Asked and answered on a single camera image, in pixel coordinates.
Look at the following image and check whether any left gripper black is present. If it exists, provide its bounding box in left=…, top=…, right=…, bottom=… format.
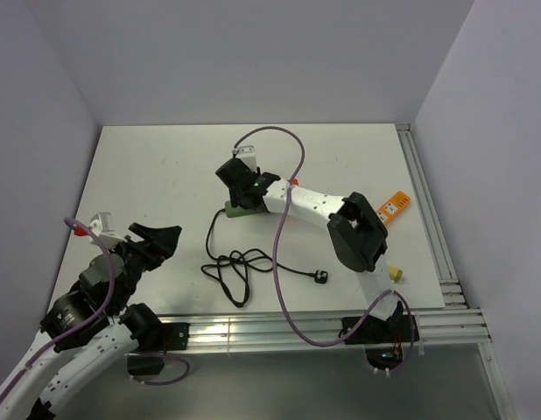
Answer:
left=107, top=221, right=182, bottom=311

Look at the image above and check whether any yellow plug adapter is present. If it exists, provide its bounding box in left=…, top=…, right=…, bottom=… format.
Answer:
left=388, top=265, right=404, bottom=283

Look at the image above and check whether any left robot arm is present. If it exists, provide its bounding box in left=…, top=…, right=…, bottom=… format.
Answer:
left=0, top=215, right=182, bottom=419

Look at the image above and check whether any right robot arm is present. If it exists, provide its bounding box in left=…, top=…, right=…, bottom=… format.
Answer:
left=216, top=157, right=391, bottom=302

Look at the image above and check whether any green power strip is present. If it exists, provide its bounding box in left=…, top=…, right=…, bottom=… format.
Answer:
left=224, top=200, right=268, bottom=218

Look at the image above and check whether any orange power strip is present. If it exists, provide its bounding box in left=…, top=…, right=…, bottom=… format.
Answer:
left=376, top=191, right=411, bottom=226

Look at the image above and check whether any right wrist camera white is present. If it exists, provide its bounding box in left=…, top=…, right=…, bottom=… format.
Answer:
left=232, top=145, right=257, bottom=172

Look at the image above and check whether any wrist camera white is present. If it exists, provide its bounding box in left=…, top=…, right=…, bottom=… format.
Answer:
left=232, top=145, right=257, bottom=172
left=88, top=212, right=124, bottom=249

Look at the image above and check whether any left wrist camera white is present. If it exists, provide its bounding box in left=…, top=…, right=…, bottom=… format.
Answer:
left=88, top=212, right=124, bottom=249

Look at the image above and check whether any black power cable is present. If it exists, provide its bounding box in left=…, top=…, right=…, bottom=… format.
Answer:
left=200, top=206, right=330, bottom=308

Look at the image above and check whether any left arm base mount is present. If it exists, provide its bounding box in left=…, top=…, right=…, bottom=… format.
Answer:
left=126, top=322, right=190, bottom=381

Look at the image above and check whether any aluminium side rail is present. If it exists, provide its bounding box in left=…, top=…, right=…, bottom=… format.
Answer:
left=396, top=124, right=468, bottom=310

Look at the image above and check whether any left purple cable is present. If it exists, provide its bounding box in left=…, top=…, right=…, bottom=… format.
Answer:
left=0, top=215, right=192, bottom=408

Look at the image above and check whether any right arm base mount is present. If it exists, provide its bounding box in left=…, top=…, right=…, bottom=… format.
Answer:
left=339, top=302, right=420, bottom=372

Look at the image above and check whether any aluminium front rail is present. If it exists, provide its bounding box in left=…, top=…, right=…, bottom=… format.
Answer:
left=159, top=309, right=491, bottom=354

